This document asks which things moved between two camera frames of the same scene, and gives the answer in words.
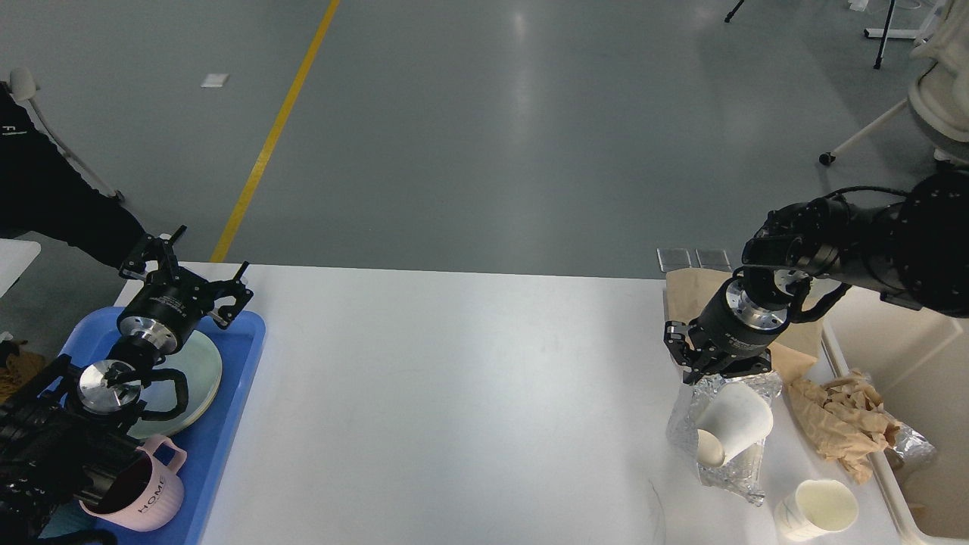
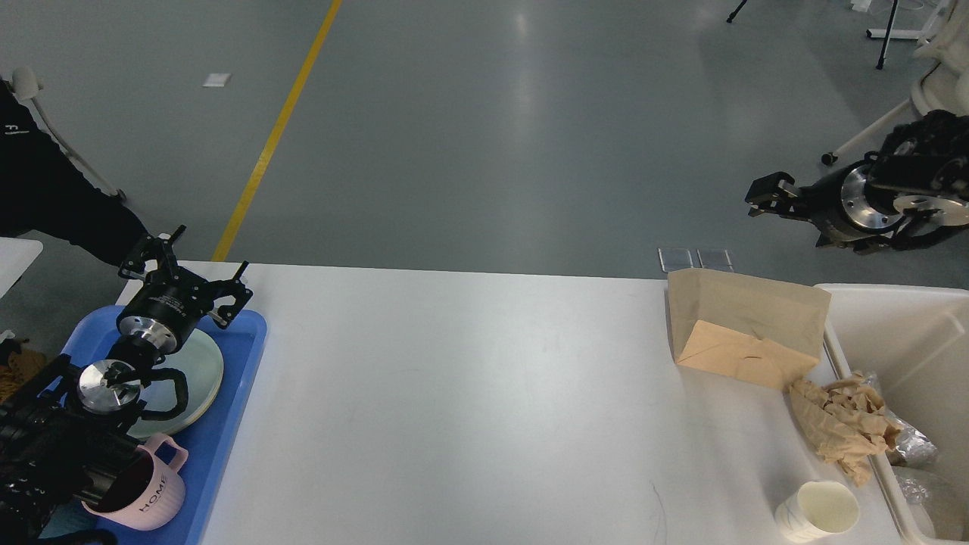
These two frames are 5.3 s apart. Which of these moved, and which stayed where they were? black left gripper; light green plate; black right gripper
Moved: black right gripper
Stayed: light green plate; black left gripper
